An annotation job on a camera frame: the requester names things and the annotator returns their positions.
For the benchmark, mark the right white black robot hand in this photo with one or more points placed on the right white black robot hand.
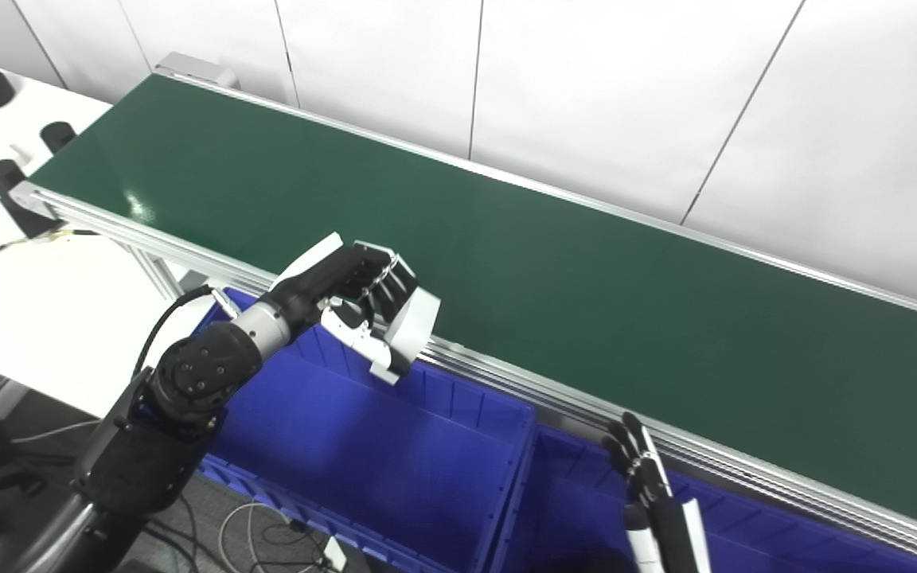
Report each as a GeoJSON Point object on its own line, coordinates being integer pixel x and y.
{"type": "Point", "coordinates": [657, 493]}

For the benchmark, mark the white power plug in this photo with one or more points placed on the white power plug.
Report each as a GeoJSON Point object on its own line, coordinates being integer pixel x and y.
{"type": "Point", "coordinates": [335, 555]}

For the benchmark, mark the grey conveyor motor housing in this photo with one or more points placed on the grey conveyor motor housing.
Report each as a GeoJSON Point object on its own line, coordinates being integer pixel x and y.
{"type": "Point", "coordinates": [196, 70]}

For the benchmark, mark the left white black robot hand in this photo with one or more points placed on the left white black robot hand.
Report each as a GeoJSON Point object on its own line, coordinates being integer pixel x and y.
{"type": "Point", "coordinates": [331, 274]}

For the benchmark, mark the aluminium conveyor leg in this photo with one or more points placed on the aluminium conveyor leg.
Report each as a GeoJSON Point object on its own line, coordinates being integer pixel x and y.
{"type": "Point", "coordinates": [158, 274]}

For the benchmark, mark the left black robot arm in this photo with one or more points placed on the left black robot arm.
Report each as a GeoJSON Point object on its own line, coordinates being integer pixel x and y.
{"type": "Point", "coordinates": [196, 374]}

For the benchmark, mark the small black cylinder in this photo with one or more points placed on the small black cylinder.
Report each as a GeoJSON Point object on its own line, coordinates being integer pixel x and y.
{"type": "Point", "coordinates": [58, 137]}

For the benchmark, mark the blue plastic bin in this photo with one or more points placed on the blue plastic bin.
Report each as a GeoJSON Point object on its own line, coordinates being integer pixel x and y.
{"type": "Point", "coordinates": [395, 461]}
{"type": "Point", "coordinates": [570, 509]}

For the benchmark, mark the green conveyor belt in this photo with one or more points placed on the green conveyor belt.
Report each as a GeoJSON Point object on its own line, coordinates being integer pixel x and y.
{"type": "Point", "coordinates": [506, 263]}
{"type": "Point", "coordinates": [745, 471]}

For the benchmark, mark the black cylinder by conveyor corner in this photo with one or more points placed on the black cylinder by conveyor corner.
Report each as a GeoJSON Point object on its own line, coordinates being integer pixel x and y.
{"type": "Point", "coordinates": [6, 179]}

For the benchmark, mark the white square part with hole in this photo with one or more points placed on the white square part with hole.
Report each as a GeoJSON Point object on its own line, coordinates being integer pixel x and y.
{"type": "Point", "coordinates": [415, 318]}

